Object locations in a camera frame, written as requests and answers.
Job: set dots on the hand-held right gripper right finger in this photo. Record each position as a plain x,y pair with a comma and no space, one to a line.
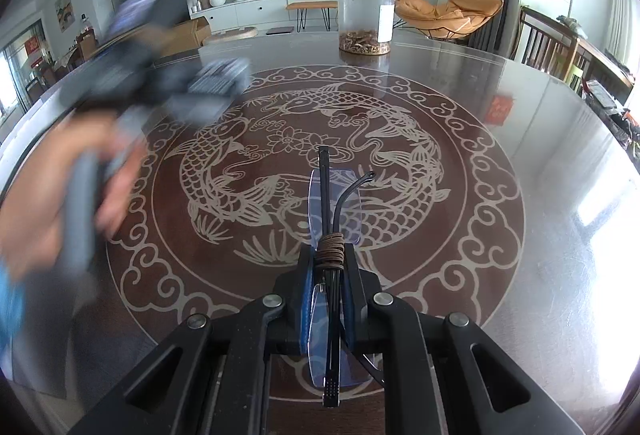
352,300

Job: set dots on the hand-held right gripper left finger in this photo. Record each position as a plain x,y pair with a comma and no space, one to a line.
302,300

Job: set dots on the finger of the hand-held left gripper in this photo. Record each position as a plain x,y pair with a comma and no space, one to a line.
197,107
220,75

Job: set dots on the dark framed eyeglasses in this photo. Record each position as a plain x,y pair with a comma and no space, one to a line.
324,185

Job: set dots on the person's left forearm blue sleeve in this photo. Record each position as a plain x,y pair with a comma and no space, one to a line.
10,310

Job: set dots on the person's left hand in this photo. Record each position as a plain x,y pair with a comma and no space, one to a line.
40,215

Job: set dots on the cardboard box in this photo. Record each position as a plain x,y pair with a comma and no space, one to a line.
192,35

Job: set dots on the white television cabinet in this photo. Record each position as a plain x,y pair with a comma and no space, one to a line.
240,12

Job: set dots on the dark flat floor item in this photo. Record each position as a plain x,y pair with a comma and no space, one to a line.
279,31

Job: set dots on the wooden bench with hairpin legs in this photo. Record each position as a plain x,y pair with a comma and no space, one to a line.
312,5

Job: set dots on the clear plastic jar black lid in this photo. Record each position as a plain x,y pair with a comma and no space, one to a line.
365,15

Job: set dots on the orange lounge chair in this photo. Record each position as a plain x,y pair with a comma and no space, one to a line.
450,7

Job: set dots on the cluttered side shelf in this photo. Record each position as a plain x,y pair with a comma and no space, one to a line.
612,115

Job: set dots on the dark wooden slatted chair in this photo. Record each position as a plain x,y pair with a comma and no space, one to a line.
545,40

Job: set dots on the dark wooden side desk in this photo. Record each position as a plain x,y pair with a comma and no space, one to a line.
602,60

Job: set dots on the white window curtain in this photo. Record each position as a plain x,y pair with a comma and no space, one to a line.
625,15

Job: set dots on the framed wall picture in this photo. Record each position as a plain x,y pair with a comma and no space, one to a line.
64,10

